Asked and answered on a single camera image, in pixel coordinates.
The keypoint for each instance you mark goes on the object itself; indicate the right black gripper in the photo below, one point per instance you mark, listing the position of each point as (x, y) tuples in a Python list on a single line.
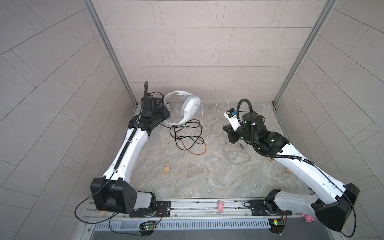
[(229, 129)]

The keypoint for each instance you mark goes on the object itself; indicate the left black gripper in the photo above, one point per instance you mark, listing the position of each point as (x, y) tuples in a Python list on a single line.
[(164, 113)]

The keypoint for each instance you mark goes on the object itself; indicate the white grey headphones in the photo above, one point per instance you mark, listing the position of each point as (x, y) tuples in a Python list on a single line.
[(189, 107)]

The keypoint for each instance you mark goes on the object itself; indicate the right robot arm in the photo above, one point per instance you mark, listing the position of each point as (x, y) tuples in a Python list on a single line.
[(332, 202)]

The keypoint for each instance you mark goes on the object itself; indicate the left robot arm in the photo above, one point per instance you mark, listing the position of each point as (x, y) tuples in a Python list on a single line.
[(113, 192)]

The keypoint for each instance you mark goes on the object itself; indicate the right controller board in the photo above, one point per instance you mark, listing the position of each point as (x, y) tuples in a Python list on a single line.
[(277, 226)]

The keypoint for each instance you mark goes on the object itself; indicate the controller board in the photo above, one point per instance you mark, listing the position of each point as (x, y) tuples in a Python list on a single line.
[(147, 228), (277, 226)]

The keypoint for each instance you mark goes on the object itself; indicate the pink plush toy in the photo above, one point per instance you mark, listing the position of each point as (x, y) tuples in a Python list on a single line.
[(308, 219)]

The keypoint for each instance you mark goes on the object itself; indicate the left controller board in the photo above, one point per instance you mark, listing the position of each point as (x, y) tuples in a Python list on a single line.
[(147, 228)]

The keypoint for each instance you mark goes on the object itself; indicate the pink clip on rail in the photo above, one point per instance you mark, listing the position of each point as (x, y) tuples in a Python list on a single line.
[(220, 207)]

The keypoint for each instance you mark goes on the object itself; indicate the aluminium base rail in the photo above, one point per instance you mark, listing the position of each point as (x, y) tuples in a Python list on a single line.
[(259, 209)]

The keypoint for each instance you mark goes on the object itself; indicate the wooden piece on rail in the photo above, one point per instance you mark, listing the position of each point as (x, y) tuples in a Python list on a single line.
[(102, 214)]

